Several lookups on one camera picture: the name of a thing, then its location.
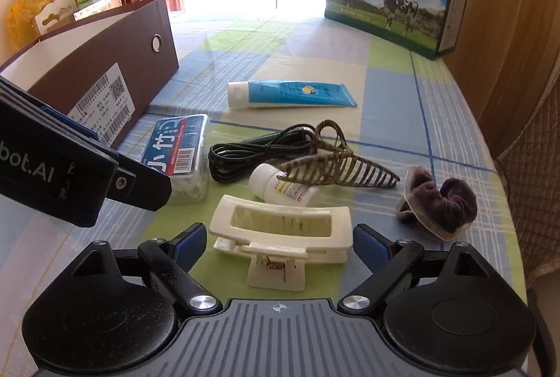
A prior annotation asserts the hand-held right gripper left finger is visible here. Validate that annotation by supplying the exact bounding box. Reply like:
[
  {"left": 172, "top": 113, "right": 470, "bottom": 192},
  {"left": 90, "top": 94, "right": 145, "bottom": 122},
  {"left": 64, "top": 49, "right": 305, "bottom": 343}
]
[{"left": 72, "top": 223, "right": 222, "bottom": 314}]

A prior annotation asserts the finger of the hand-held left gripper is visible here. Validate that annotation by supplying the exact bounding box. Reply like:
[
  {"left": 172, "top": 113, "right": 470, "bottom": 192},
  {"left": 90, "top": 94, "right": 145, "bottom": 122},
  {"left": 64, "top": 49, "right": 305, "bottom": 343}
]
[
  {"left": 104, "top": 152, "right": 173, "bottom": 212},
  {"left": 0, "top": 74, "right": 120, "bottom": 162}
]

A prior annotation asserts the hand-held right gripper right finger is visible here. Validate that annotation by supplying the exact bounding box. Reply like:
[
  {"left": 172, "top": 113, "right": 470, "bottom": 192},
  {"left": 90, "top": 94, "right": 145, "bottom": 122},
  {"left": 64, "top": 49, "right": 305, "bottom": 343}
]
[{"left": 337, "top": 223, "right": 487, "bottom": 314}]

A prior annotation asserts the cream hair claw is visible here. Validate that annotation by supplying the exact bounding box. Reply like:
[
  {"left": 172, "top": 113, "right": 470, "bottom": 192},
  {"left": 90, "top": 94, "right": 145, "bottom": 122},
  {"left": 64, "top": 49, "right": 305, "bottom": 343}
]
[{"left": 209, "top": 194, "right": 354, "bottom": 292}]

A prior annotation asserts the white pill bottle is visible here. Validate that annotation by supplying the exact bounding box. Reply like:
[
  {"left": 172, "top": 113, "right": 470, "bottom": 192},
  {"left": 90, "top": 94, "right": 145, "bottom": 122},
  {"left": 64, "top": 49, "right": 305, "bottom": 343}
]
[{"left": 248, "top": 162, "right": 320, "bottom": 207}]

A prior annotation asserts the brown storage box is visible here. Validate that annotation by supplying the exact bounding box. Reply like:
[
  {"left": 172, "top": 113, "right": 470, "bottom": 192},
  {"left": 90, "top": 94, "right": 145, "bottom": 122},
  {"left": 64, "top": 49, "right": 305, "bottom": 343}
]
[{"left": 0, "top": 0, "right": 179, "bottom": 148}]

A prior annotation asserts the plaid cloth desktop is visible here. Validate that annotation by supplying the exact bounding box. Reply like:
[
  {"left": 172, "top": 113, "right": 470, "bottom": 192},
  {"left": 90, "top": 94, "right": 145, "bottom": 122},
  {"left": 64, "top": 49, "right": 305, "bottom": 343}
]
[{"left": 0, "top": 9, "right": 528, "bottom": 343}]

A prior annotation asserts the purple scrunchie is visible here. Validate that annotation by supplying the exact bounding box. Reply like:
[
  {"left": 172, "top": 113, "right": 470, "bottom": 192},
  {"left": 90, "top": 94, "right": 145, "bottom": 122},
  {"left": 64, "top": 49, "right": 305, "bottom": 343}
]
[{"left": 394, "top": 166, "right": 478, "bottom": 241}]

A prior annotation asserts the brown hair claw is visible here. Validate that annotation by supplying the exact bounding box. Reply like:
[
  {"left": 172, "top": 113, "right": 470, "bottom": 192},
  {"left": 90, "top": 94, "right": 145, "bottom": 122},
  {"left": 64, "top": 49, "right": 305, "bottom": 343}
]
[{"left": 275, "top": 120, "right": 401, "bottom": 189}]

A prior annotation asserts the white cardboard box with cutout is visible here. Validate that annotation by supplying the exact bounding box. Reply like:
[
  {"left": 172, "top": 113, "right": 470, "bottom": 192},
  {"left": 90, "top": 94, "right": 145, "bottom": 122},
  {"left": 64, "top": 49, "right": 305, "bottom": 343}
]
[{"left": 31, "top": 0, "right": 78, "bottom": 37}]

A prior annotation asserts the white labelled box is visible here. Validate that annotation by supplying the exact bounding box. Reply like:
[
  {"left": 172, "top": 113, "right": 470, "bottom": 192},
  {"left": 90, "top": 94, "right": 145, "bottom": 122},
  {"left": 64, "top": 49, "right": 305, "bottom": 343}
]
[{"left": 72, "top": 0, "right": 123, "bottom": 22}]

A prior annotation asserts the yellow plastic bag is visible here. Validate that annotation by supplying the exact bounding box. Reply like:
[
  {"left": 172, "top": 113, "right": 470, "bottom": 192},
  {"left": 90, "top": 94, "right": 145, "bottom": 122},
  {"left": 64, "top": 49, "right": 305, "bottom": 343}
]
[{"left": 5, "top": 0, "right": 55, "bottom": 54}]

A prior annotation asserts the blue cream tube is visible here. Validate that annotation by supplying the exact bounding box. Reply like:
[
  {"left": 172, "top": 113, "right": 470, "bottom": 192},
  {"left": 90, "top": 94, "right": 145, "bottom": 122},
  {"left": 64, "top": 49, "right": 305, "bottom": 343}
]
[{"left": 226, "top": 79, "right": 358, "bottom": 110}]

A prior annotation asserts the quilted chair cover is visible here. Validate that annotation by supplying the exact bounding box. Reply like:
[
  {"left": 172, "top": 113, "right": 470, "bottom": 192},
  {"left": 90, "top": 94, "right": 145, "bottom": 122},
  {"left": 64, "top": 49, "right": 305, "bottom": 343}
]
[{"left": 494, "top": 53, "right": 560, "bottom": 303}]

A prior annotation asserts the wooden cabinet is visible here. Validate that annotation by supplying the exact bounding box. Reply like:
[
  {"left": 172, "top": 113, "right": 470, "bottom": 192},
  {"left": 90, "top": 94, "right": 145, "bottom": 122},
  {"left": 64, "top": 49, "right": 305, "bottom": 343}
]
[{"left": 422, "top": 0, "right": 560, "bottom": 159}]

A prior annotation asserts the black cable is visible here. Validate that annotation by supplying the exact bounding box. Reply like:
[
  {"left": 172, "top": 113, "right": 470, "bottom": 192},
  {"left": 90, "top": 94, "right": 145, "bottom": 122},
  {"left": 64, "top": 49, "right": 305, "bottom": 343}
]
[{"left": 208, "top": 123, "right": 318, "bottom": 185}]

